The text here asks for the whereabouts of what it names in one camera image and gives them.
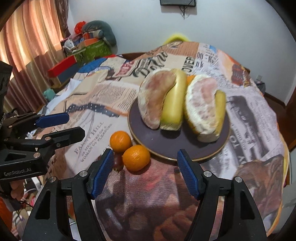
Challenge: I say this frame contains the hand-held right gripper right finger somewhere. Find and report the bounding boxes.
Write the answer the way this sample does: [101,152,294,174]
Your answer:
[177,149,269,241]

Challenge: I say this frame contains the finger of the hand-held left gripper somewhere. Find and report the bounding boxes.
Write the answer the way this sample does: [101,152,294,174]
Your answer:
[4,112,70,135]
[4,126,86,159]

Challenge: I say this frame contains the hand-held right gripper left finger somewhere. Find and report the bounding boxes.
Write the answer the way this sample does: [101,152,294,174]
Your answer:
[22,148,115,241]

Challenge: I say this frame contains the red grapes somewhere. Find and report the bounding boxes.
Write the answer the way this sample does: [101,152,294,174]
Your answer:
[97,152,124,172]

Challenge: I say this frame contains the purple round plate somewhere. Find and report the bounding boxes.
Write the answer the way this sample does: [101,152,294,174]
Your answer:
[128,91,232,162]

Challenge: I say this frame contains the small tangerine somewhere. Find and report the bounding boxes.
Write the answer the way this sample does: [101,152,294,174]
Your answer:
[122,145,151,172]
[110,131,132,153]

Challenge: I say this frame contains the white-pith pomelo segment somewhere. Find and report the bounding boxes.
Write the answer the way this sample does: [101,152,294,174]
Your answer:
[184,74,221,143]

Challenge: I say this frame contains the teal plush toy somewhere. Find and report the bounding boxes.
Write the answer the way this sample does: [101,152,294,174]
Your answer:
[43,88,56,100]

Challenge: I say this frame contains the grey box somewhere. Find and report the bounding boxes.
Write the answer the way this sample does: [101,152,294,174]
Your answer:
[56,63,80,84]

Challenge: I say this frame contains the red gift box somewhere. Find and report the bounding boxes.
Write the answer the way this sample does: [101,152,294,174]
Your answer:
[48,56,77,78]

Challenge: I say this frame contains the newspaper print tablecloth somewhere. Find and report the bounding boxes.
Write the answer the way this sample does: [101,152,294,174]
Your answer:
[39,40,291,241]

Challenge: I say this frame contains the green fabric storage bag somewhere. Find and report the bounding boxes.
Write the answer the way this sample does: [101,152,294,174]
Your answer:
[73,40,112,65]

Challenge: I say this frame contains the orange striped curtain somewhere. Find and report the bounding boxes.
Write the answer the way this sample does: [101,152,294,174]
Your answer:
[0,0,70,113]

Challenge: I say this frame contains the orange box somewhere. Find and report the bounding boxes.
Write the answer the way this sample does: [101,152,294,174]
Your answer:
[84,38,102,47]

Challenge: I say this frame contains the red fluffy decoration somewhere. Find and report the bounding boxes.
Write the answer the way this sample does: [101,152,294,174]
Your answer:
[74,21,87,36]

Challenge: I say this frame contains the grey plush toy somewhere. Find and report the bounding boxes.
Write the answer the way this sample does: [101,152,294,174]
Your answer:
[82,20,117,47]

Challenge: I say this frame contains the yellow curved chair back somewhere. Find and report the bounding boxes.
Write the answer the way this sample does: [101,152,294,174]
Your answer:
[163,33,189,44]

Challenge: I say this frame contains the black monitor cables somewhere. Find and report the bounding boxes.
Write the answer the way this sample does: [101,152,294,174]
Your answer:
[180,0,197,18]

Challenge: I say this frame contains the small black wall monitor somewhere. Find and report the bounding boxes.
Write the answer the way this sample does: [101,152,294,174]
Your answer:
[159,0,197,7]

